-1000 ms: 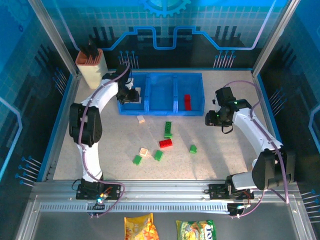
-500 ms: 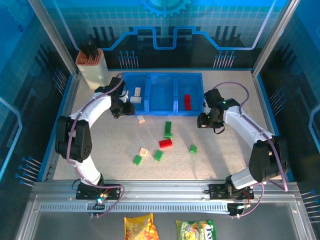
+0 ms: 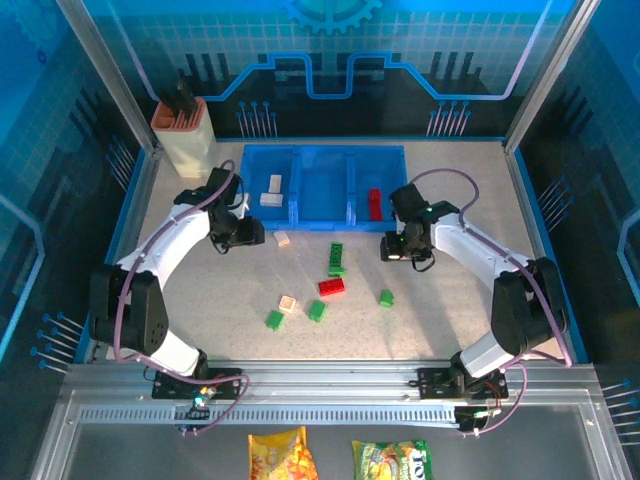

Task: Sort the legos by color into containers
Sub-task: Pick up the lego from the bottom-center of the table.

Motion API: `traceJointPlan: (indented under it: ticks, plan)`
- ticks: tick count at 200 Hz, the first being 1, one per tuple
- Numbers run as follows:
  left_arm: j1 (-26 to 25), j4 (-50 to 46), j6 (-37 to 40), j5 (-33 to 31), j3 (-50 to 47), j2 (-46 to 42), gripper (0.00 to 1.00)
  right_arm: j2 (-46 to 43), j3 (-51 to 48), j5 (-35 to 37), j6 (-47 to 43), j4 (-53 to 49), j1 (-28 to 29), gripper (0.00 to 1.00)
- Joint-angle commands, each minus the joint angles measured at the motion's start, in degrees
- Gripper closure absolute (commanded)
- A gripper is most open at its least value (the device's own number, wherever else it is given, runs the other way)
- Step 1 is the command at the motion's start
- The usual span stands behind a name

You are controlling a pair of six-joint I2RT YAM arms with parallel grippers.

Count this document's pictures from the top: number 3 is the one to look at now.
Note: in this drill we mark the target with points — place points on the small white lego block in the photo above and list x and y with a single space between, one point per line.
281 239

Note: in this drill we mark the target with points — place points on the long white lego plate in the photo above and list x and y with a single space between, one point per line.
271 200

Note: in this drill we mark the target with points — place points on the long narrow red lego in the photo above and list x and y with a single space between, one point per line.
375 205

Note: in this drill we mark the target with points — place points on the square white lego brick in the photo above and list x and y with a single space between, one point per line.
287 304

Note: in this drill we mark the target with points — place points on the small green lego brick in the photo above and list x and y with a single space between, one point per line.
386 298
275 320
317 310

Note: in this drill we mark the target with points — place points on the long green lego brick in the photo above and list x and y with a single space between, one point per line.
336 255

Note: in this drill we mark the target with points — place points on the wide red lego brick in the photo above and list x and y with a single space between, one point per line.
331 287

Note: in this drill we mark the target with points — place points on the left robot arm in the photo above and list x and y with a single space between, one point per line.
165 240

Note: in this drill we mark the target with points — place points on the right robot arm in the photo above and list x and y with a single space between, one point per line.
475 250

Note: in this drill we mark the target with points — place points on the white knife block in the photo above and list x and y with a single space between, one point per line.
187 145

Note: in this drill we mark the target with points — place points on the yellow snack bag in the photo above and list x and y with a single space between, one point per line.
282 452

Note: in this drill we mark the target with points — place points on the green snack bag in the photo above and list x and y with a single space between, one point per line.
392 460

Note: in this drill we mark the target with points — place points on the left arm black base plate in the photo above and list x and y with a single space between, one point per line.
225 382

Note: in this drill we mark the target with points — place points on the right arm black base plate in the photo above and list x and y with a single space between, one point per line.
430 382

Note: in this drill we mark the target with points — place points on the aluminium frame rail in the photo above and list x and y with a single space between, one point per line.
325 382

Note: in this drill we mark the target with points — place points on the aluminium frame post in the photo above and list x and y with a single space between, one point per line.
107 75
550 75

